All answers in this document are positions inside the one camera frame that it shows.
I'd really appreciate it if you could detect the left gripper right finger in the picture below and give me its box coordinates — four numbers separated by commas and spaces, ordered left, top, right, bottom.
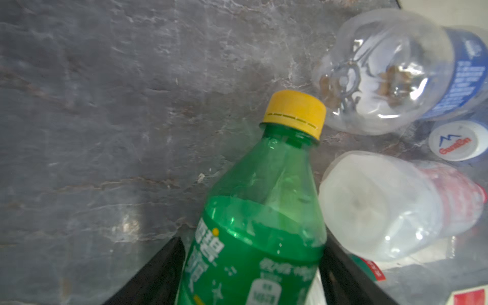
319, 234, 397, 304

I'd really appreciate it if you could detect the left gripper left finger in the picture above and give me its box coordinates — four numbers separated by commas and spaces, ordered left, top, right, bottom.
104, 237, 186, 305

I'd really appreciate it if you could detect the white bottle red cap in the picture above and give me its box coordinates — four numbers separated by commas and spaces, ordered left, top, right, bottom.
318, 151, 487, 261

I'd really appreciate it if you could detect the green soda bottle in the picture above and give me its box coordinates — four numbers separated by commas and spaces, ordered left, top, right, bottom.
176, 90, 327, 304

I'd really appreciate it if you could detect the clear bottle red white label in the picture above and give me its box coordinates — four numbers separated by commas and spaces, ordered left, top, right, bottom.
348, 228, 488, 305

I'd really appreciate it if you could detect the clear crushed water bottle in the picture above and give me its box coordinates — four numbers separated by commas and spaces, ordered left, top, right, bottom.
428, 113, 487, 164

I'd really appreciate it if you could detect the Pepsi water bottle blue label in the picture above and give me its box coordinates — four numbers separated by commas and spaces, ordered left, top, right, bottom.
312, 8, 487, 135

